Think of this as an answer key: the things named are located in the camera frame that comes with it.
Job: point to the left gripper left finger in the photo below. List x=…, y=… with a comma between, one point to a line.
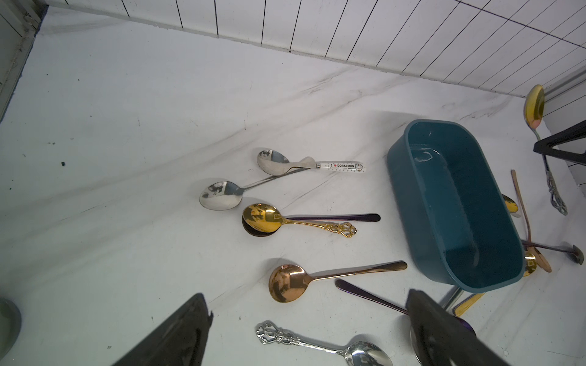
x=179, y=340

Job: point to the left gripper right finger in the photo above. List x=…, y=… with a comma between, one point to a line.
x=440, y=339

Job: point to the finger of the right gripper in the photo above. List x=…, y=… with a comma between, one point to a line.
x=548, y=146

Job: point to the purple iridescent spoon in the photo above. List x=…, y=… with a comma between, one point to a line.
x=359, y=292

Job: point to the copper round spoon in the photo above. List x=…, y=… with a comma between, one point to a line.
x=289, y=282

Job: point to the teal plastic storage box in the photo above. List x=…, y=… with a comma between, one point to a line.
x=455, y=220

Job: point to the gold ornate handle spoon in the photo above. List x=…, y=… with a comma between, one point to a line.
x=267, y=219

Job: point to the silver matte round spoon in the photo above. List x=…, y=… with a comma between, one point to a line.
x=447, y=304

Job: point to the small ornate silver spoon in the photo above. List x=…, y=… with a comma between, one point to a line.
x=357, y=353

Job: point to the rainbow iridescent spoon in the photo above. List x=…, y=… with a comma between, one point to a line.
x=512, y=206

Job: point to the rose gold long spoon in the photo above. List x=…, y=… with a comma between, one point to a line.
x=540, y=259

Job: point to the plain silver round spoon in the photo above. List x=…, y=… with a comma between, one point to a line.
x=226, y=195

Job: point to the black handled spoon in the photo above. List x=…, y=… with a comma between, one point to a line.
x=575, y=254

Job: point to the silver spoon with printed handle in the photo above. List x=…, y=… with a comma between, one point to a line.
x=276, y=164

